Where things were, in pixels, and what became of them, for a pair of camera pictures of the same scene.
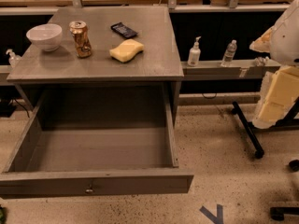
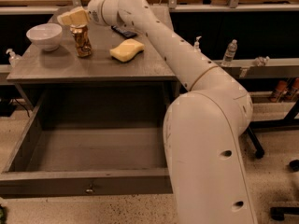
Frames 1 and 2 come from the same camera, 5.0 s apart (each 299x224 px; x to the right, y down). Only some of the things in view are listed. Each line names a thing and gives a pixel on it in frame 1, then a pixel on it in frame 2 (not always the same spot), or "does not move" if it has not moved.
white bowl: [45, 36] does not move
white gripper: [286, 38] → [94, 12]
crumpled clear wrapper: [262, 61] does not move
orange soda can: [82, 42] does not move
